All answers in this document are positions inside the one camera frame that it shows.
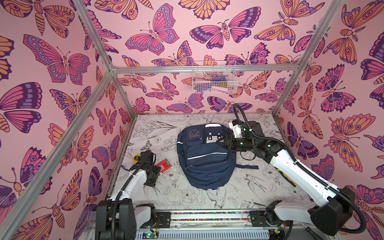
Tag navy blue student backpack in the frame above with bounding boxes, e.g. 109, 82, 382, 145
177, 123, 259, 190

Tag yellow handled pliers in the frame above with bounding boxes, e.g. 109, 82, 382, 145
277, 169, 297, 187

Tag black handled screwdriver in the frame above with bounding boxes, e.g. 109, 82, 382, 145
301, 223, 324, 240

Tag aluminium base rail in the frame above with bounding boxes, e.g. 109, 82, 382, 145
80, 209, 340, 240

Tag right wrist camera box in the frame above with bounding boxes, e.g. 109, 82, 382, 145
229, 120, 244, 138

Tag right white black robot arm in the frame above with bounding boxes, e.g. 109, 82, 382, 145
217, 121, 368, 236

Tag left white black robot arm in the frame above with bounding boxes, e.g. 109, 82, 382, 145
95, 150, 161, 240

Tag white wire wall basket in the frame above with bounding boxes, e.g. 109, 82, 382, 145
191, 61, 239, 95

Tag yellow tape measure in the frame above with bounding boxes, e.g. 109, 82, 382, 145
133, 154, 141, 164

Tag red thin booklet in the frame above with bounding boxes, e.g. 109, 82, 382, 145
156, 159, 173, 176

